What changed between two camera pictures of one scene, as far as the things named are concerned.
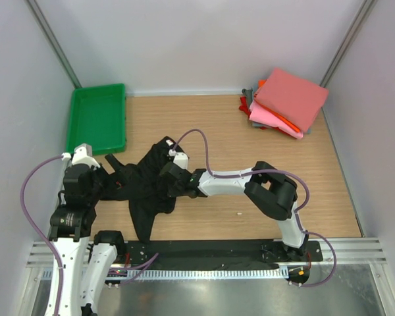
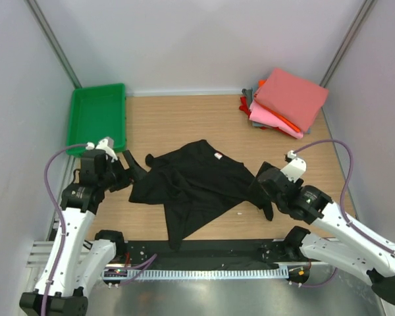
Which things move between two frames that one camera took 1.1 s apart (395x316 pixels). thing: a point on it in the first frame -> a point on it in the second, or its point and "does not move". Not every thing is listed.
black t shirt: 140,185 -> 194,184
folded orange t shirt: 261,83 does not move
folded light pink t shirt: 257,114 does not move
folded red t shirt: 243,106 does not move
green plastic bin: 97,117 does not move
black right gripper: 172,193 -> 264,195
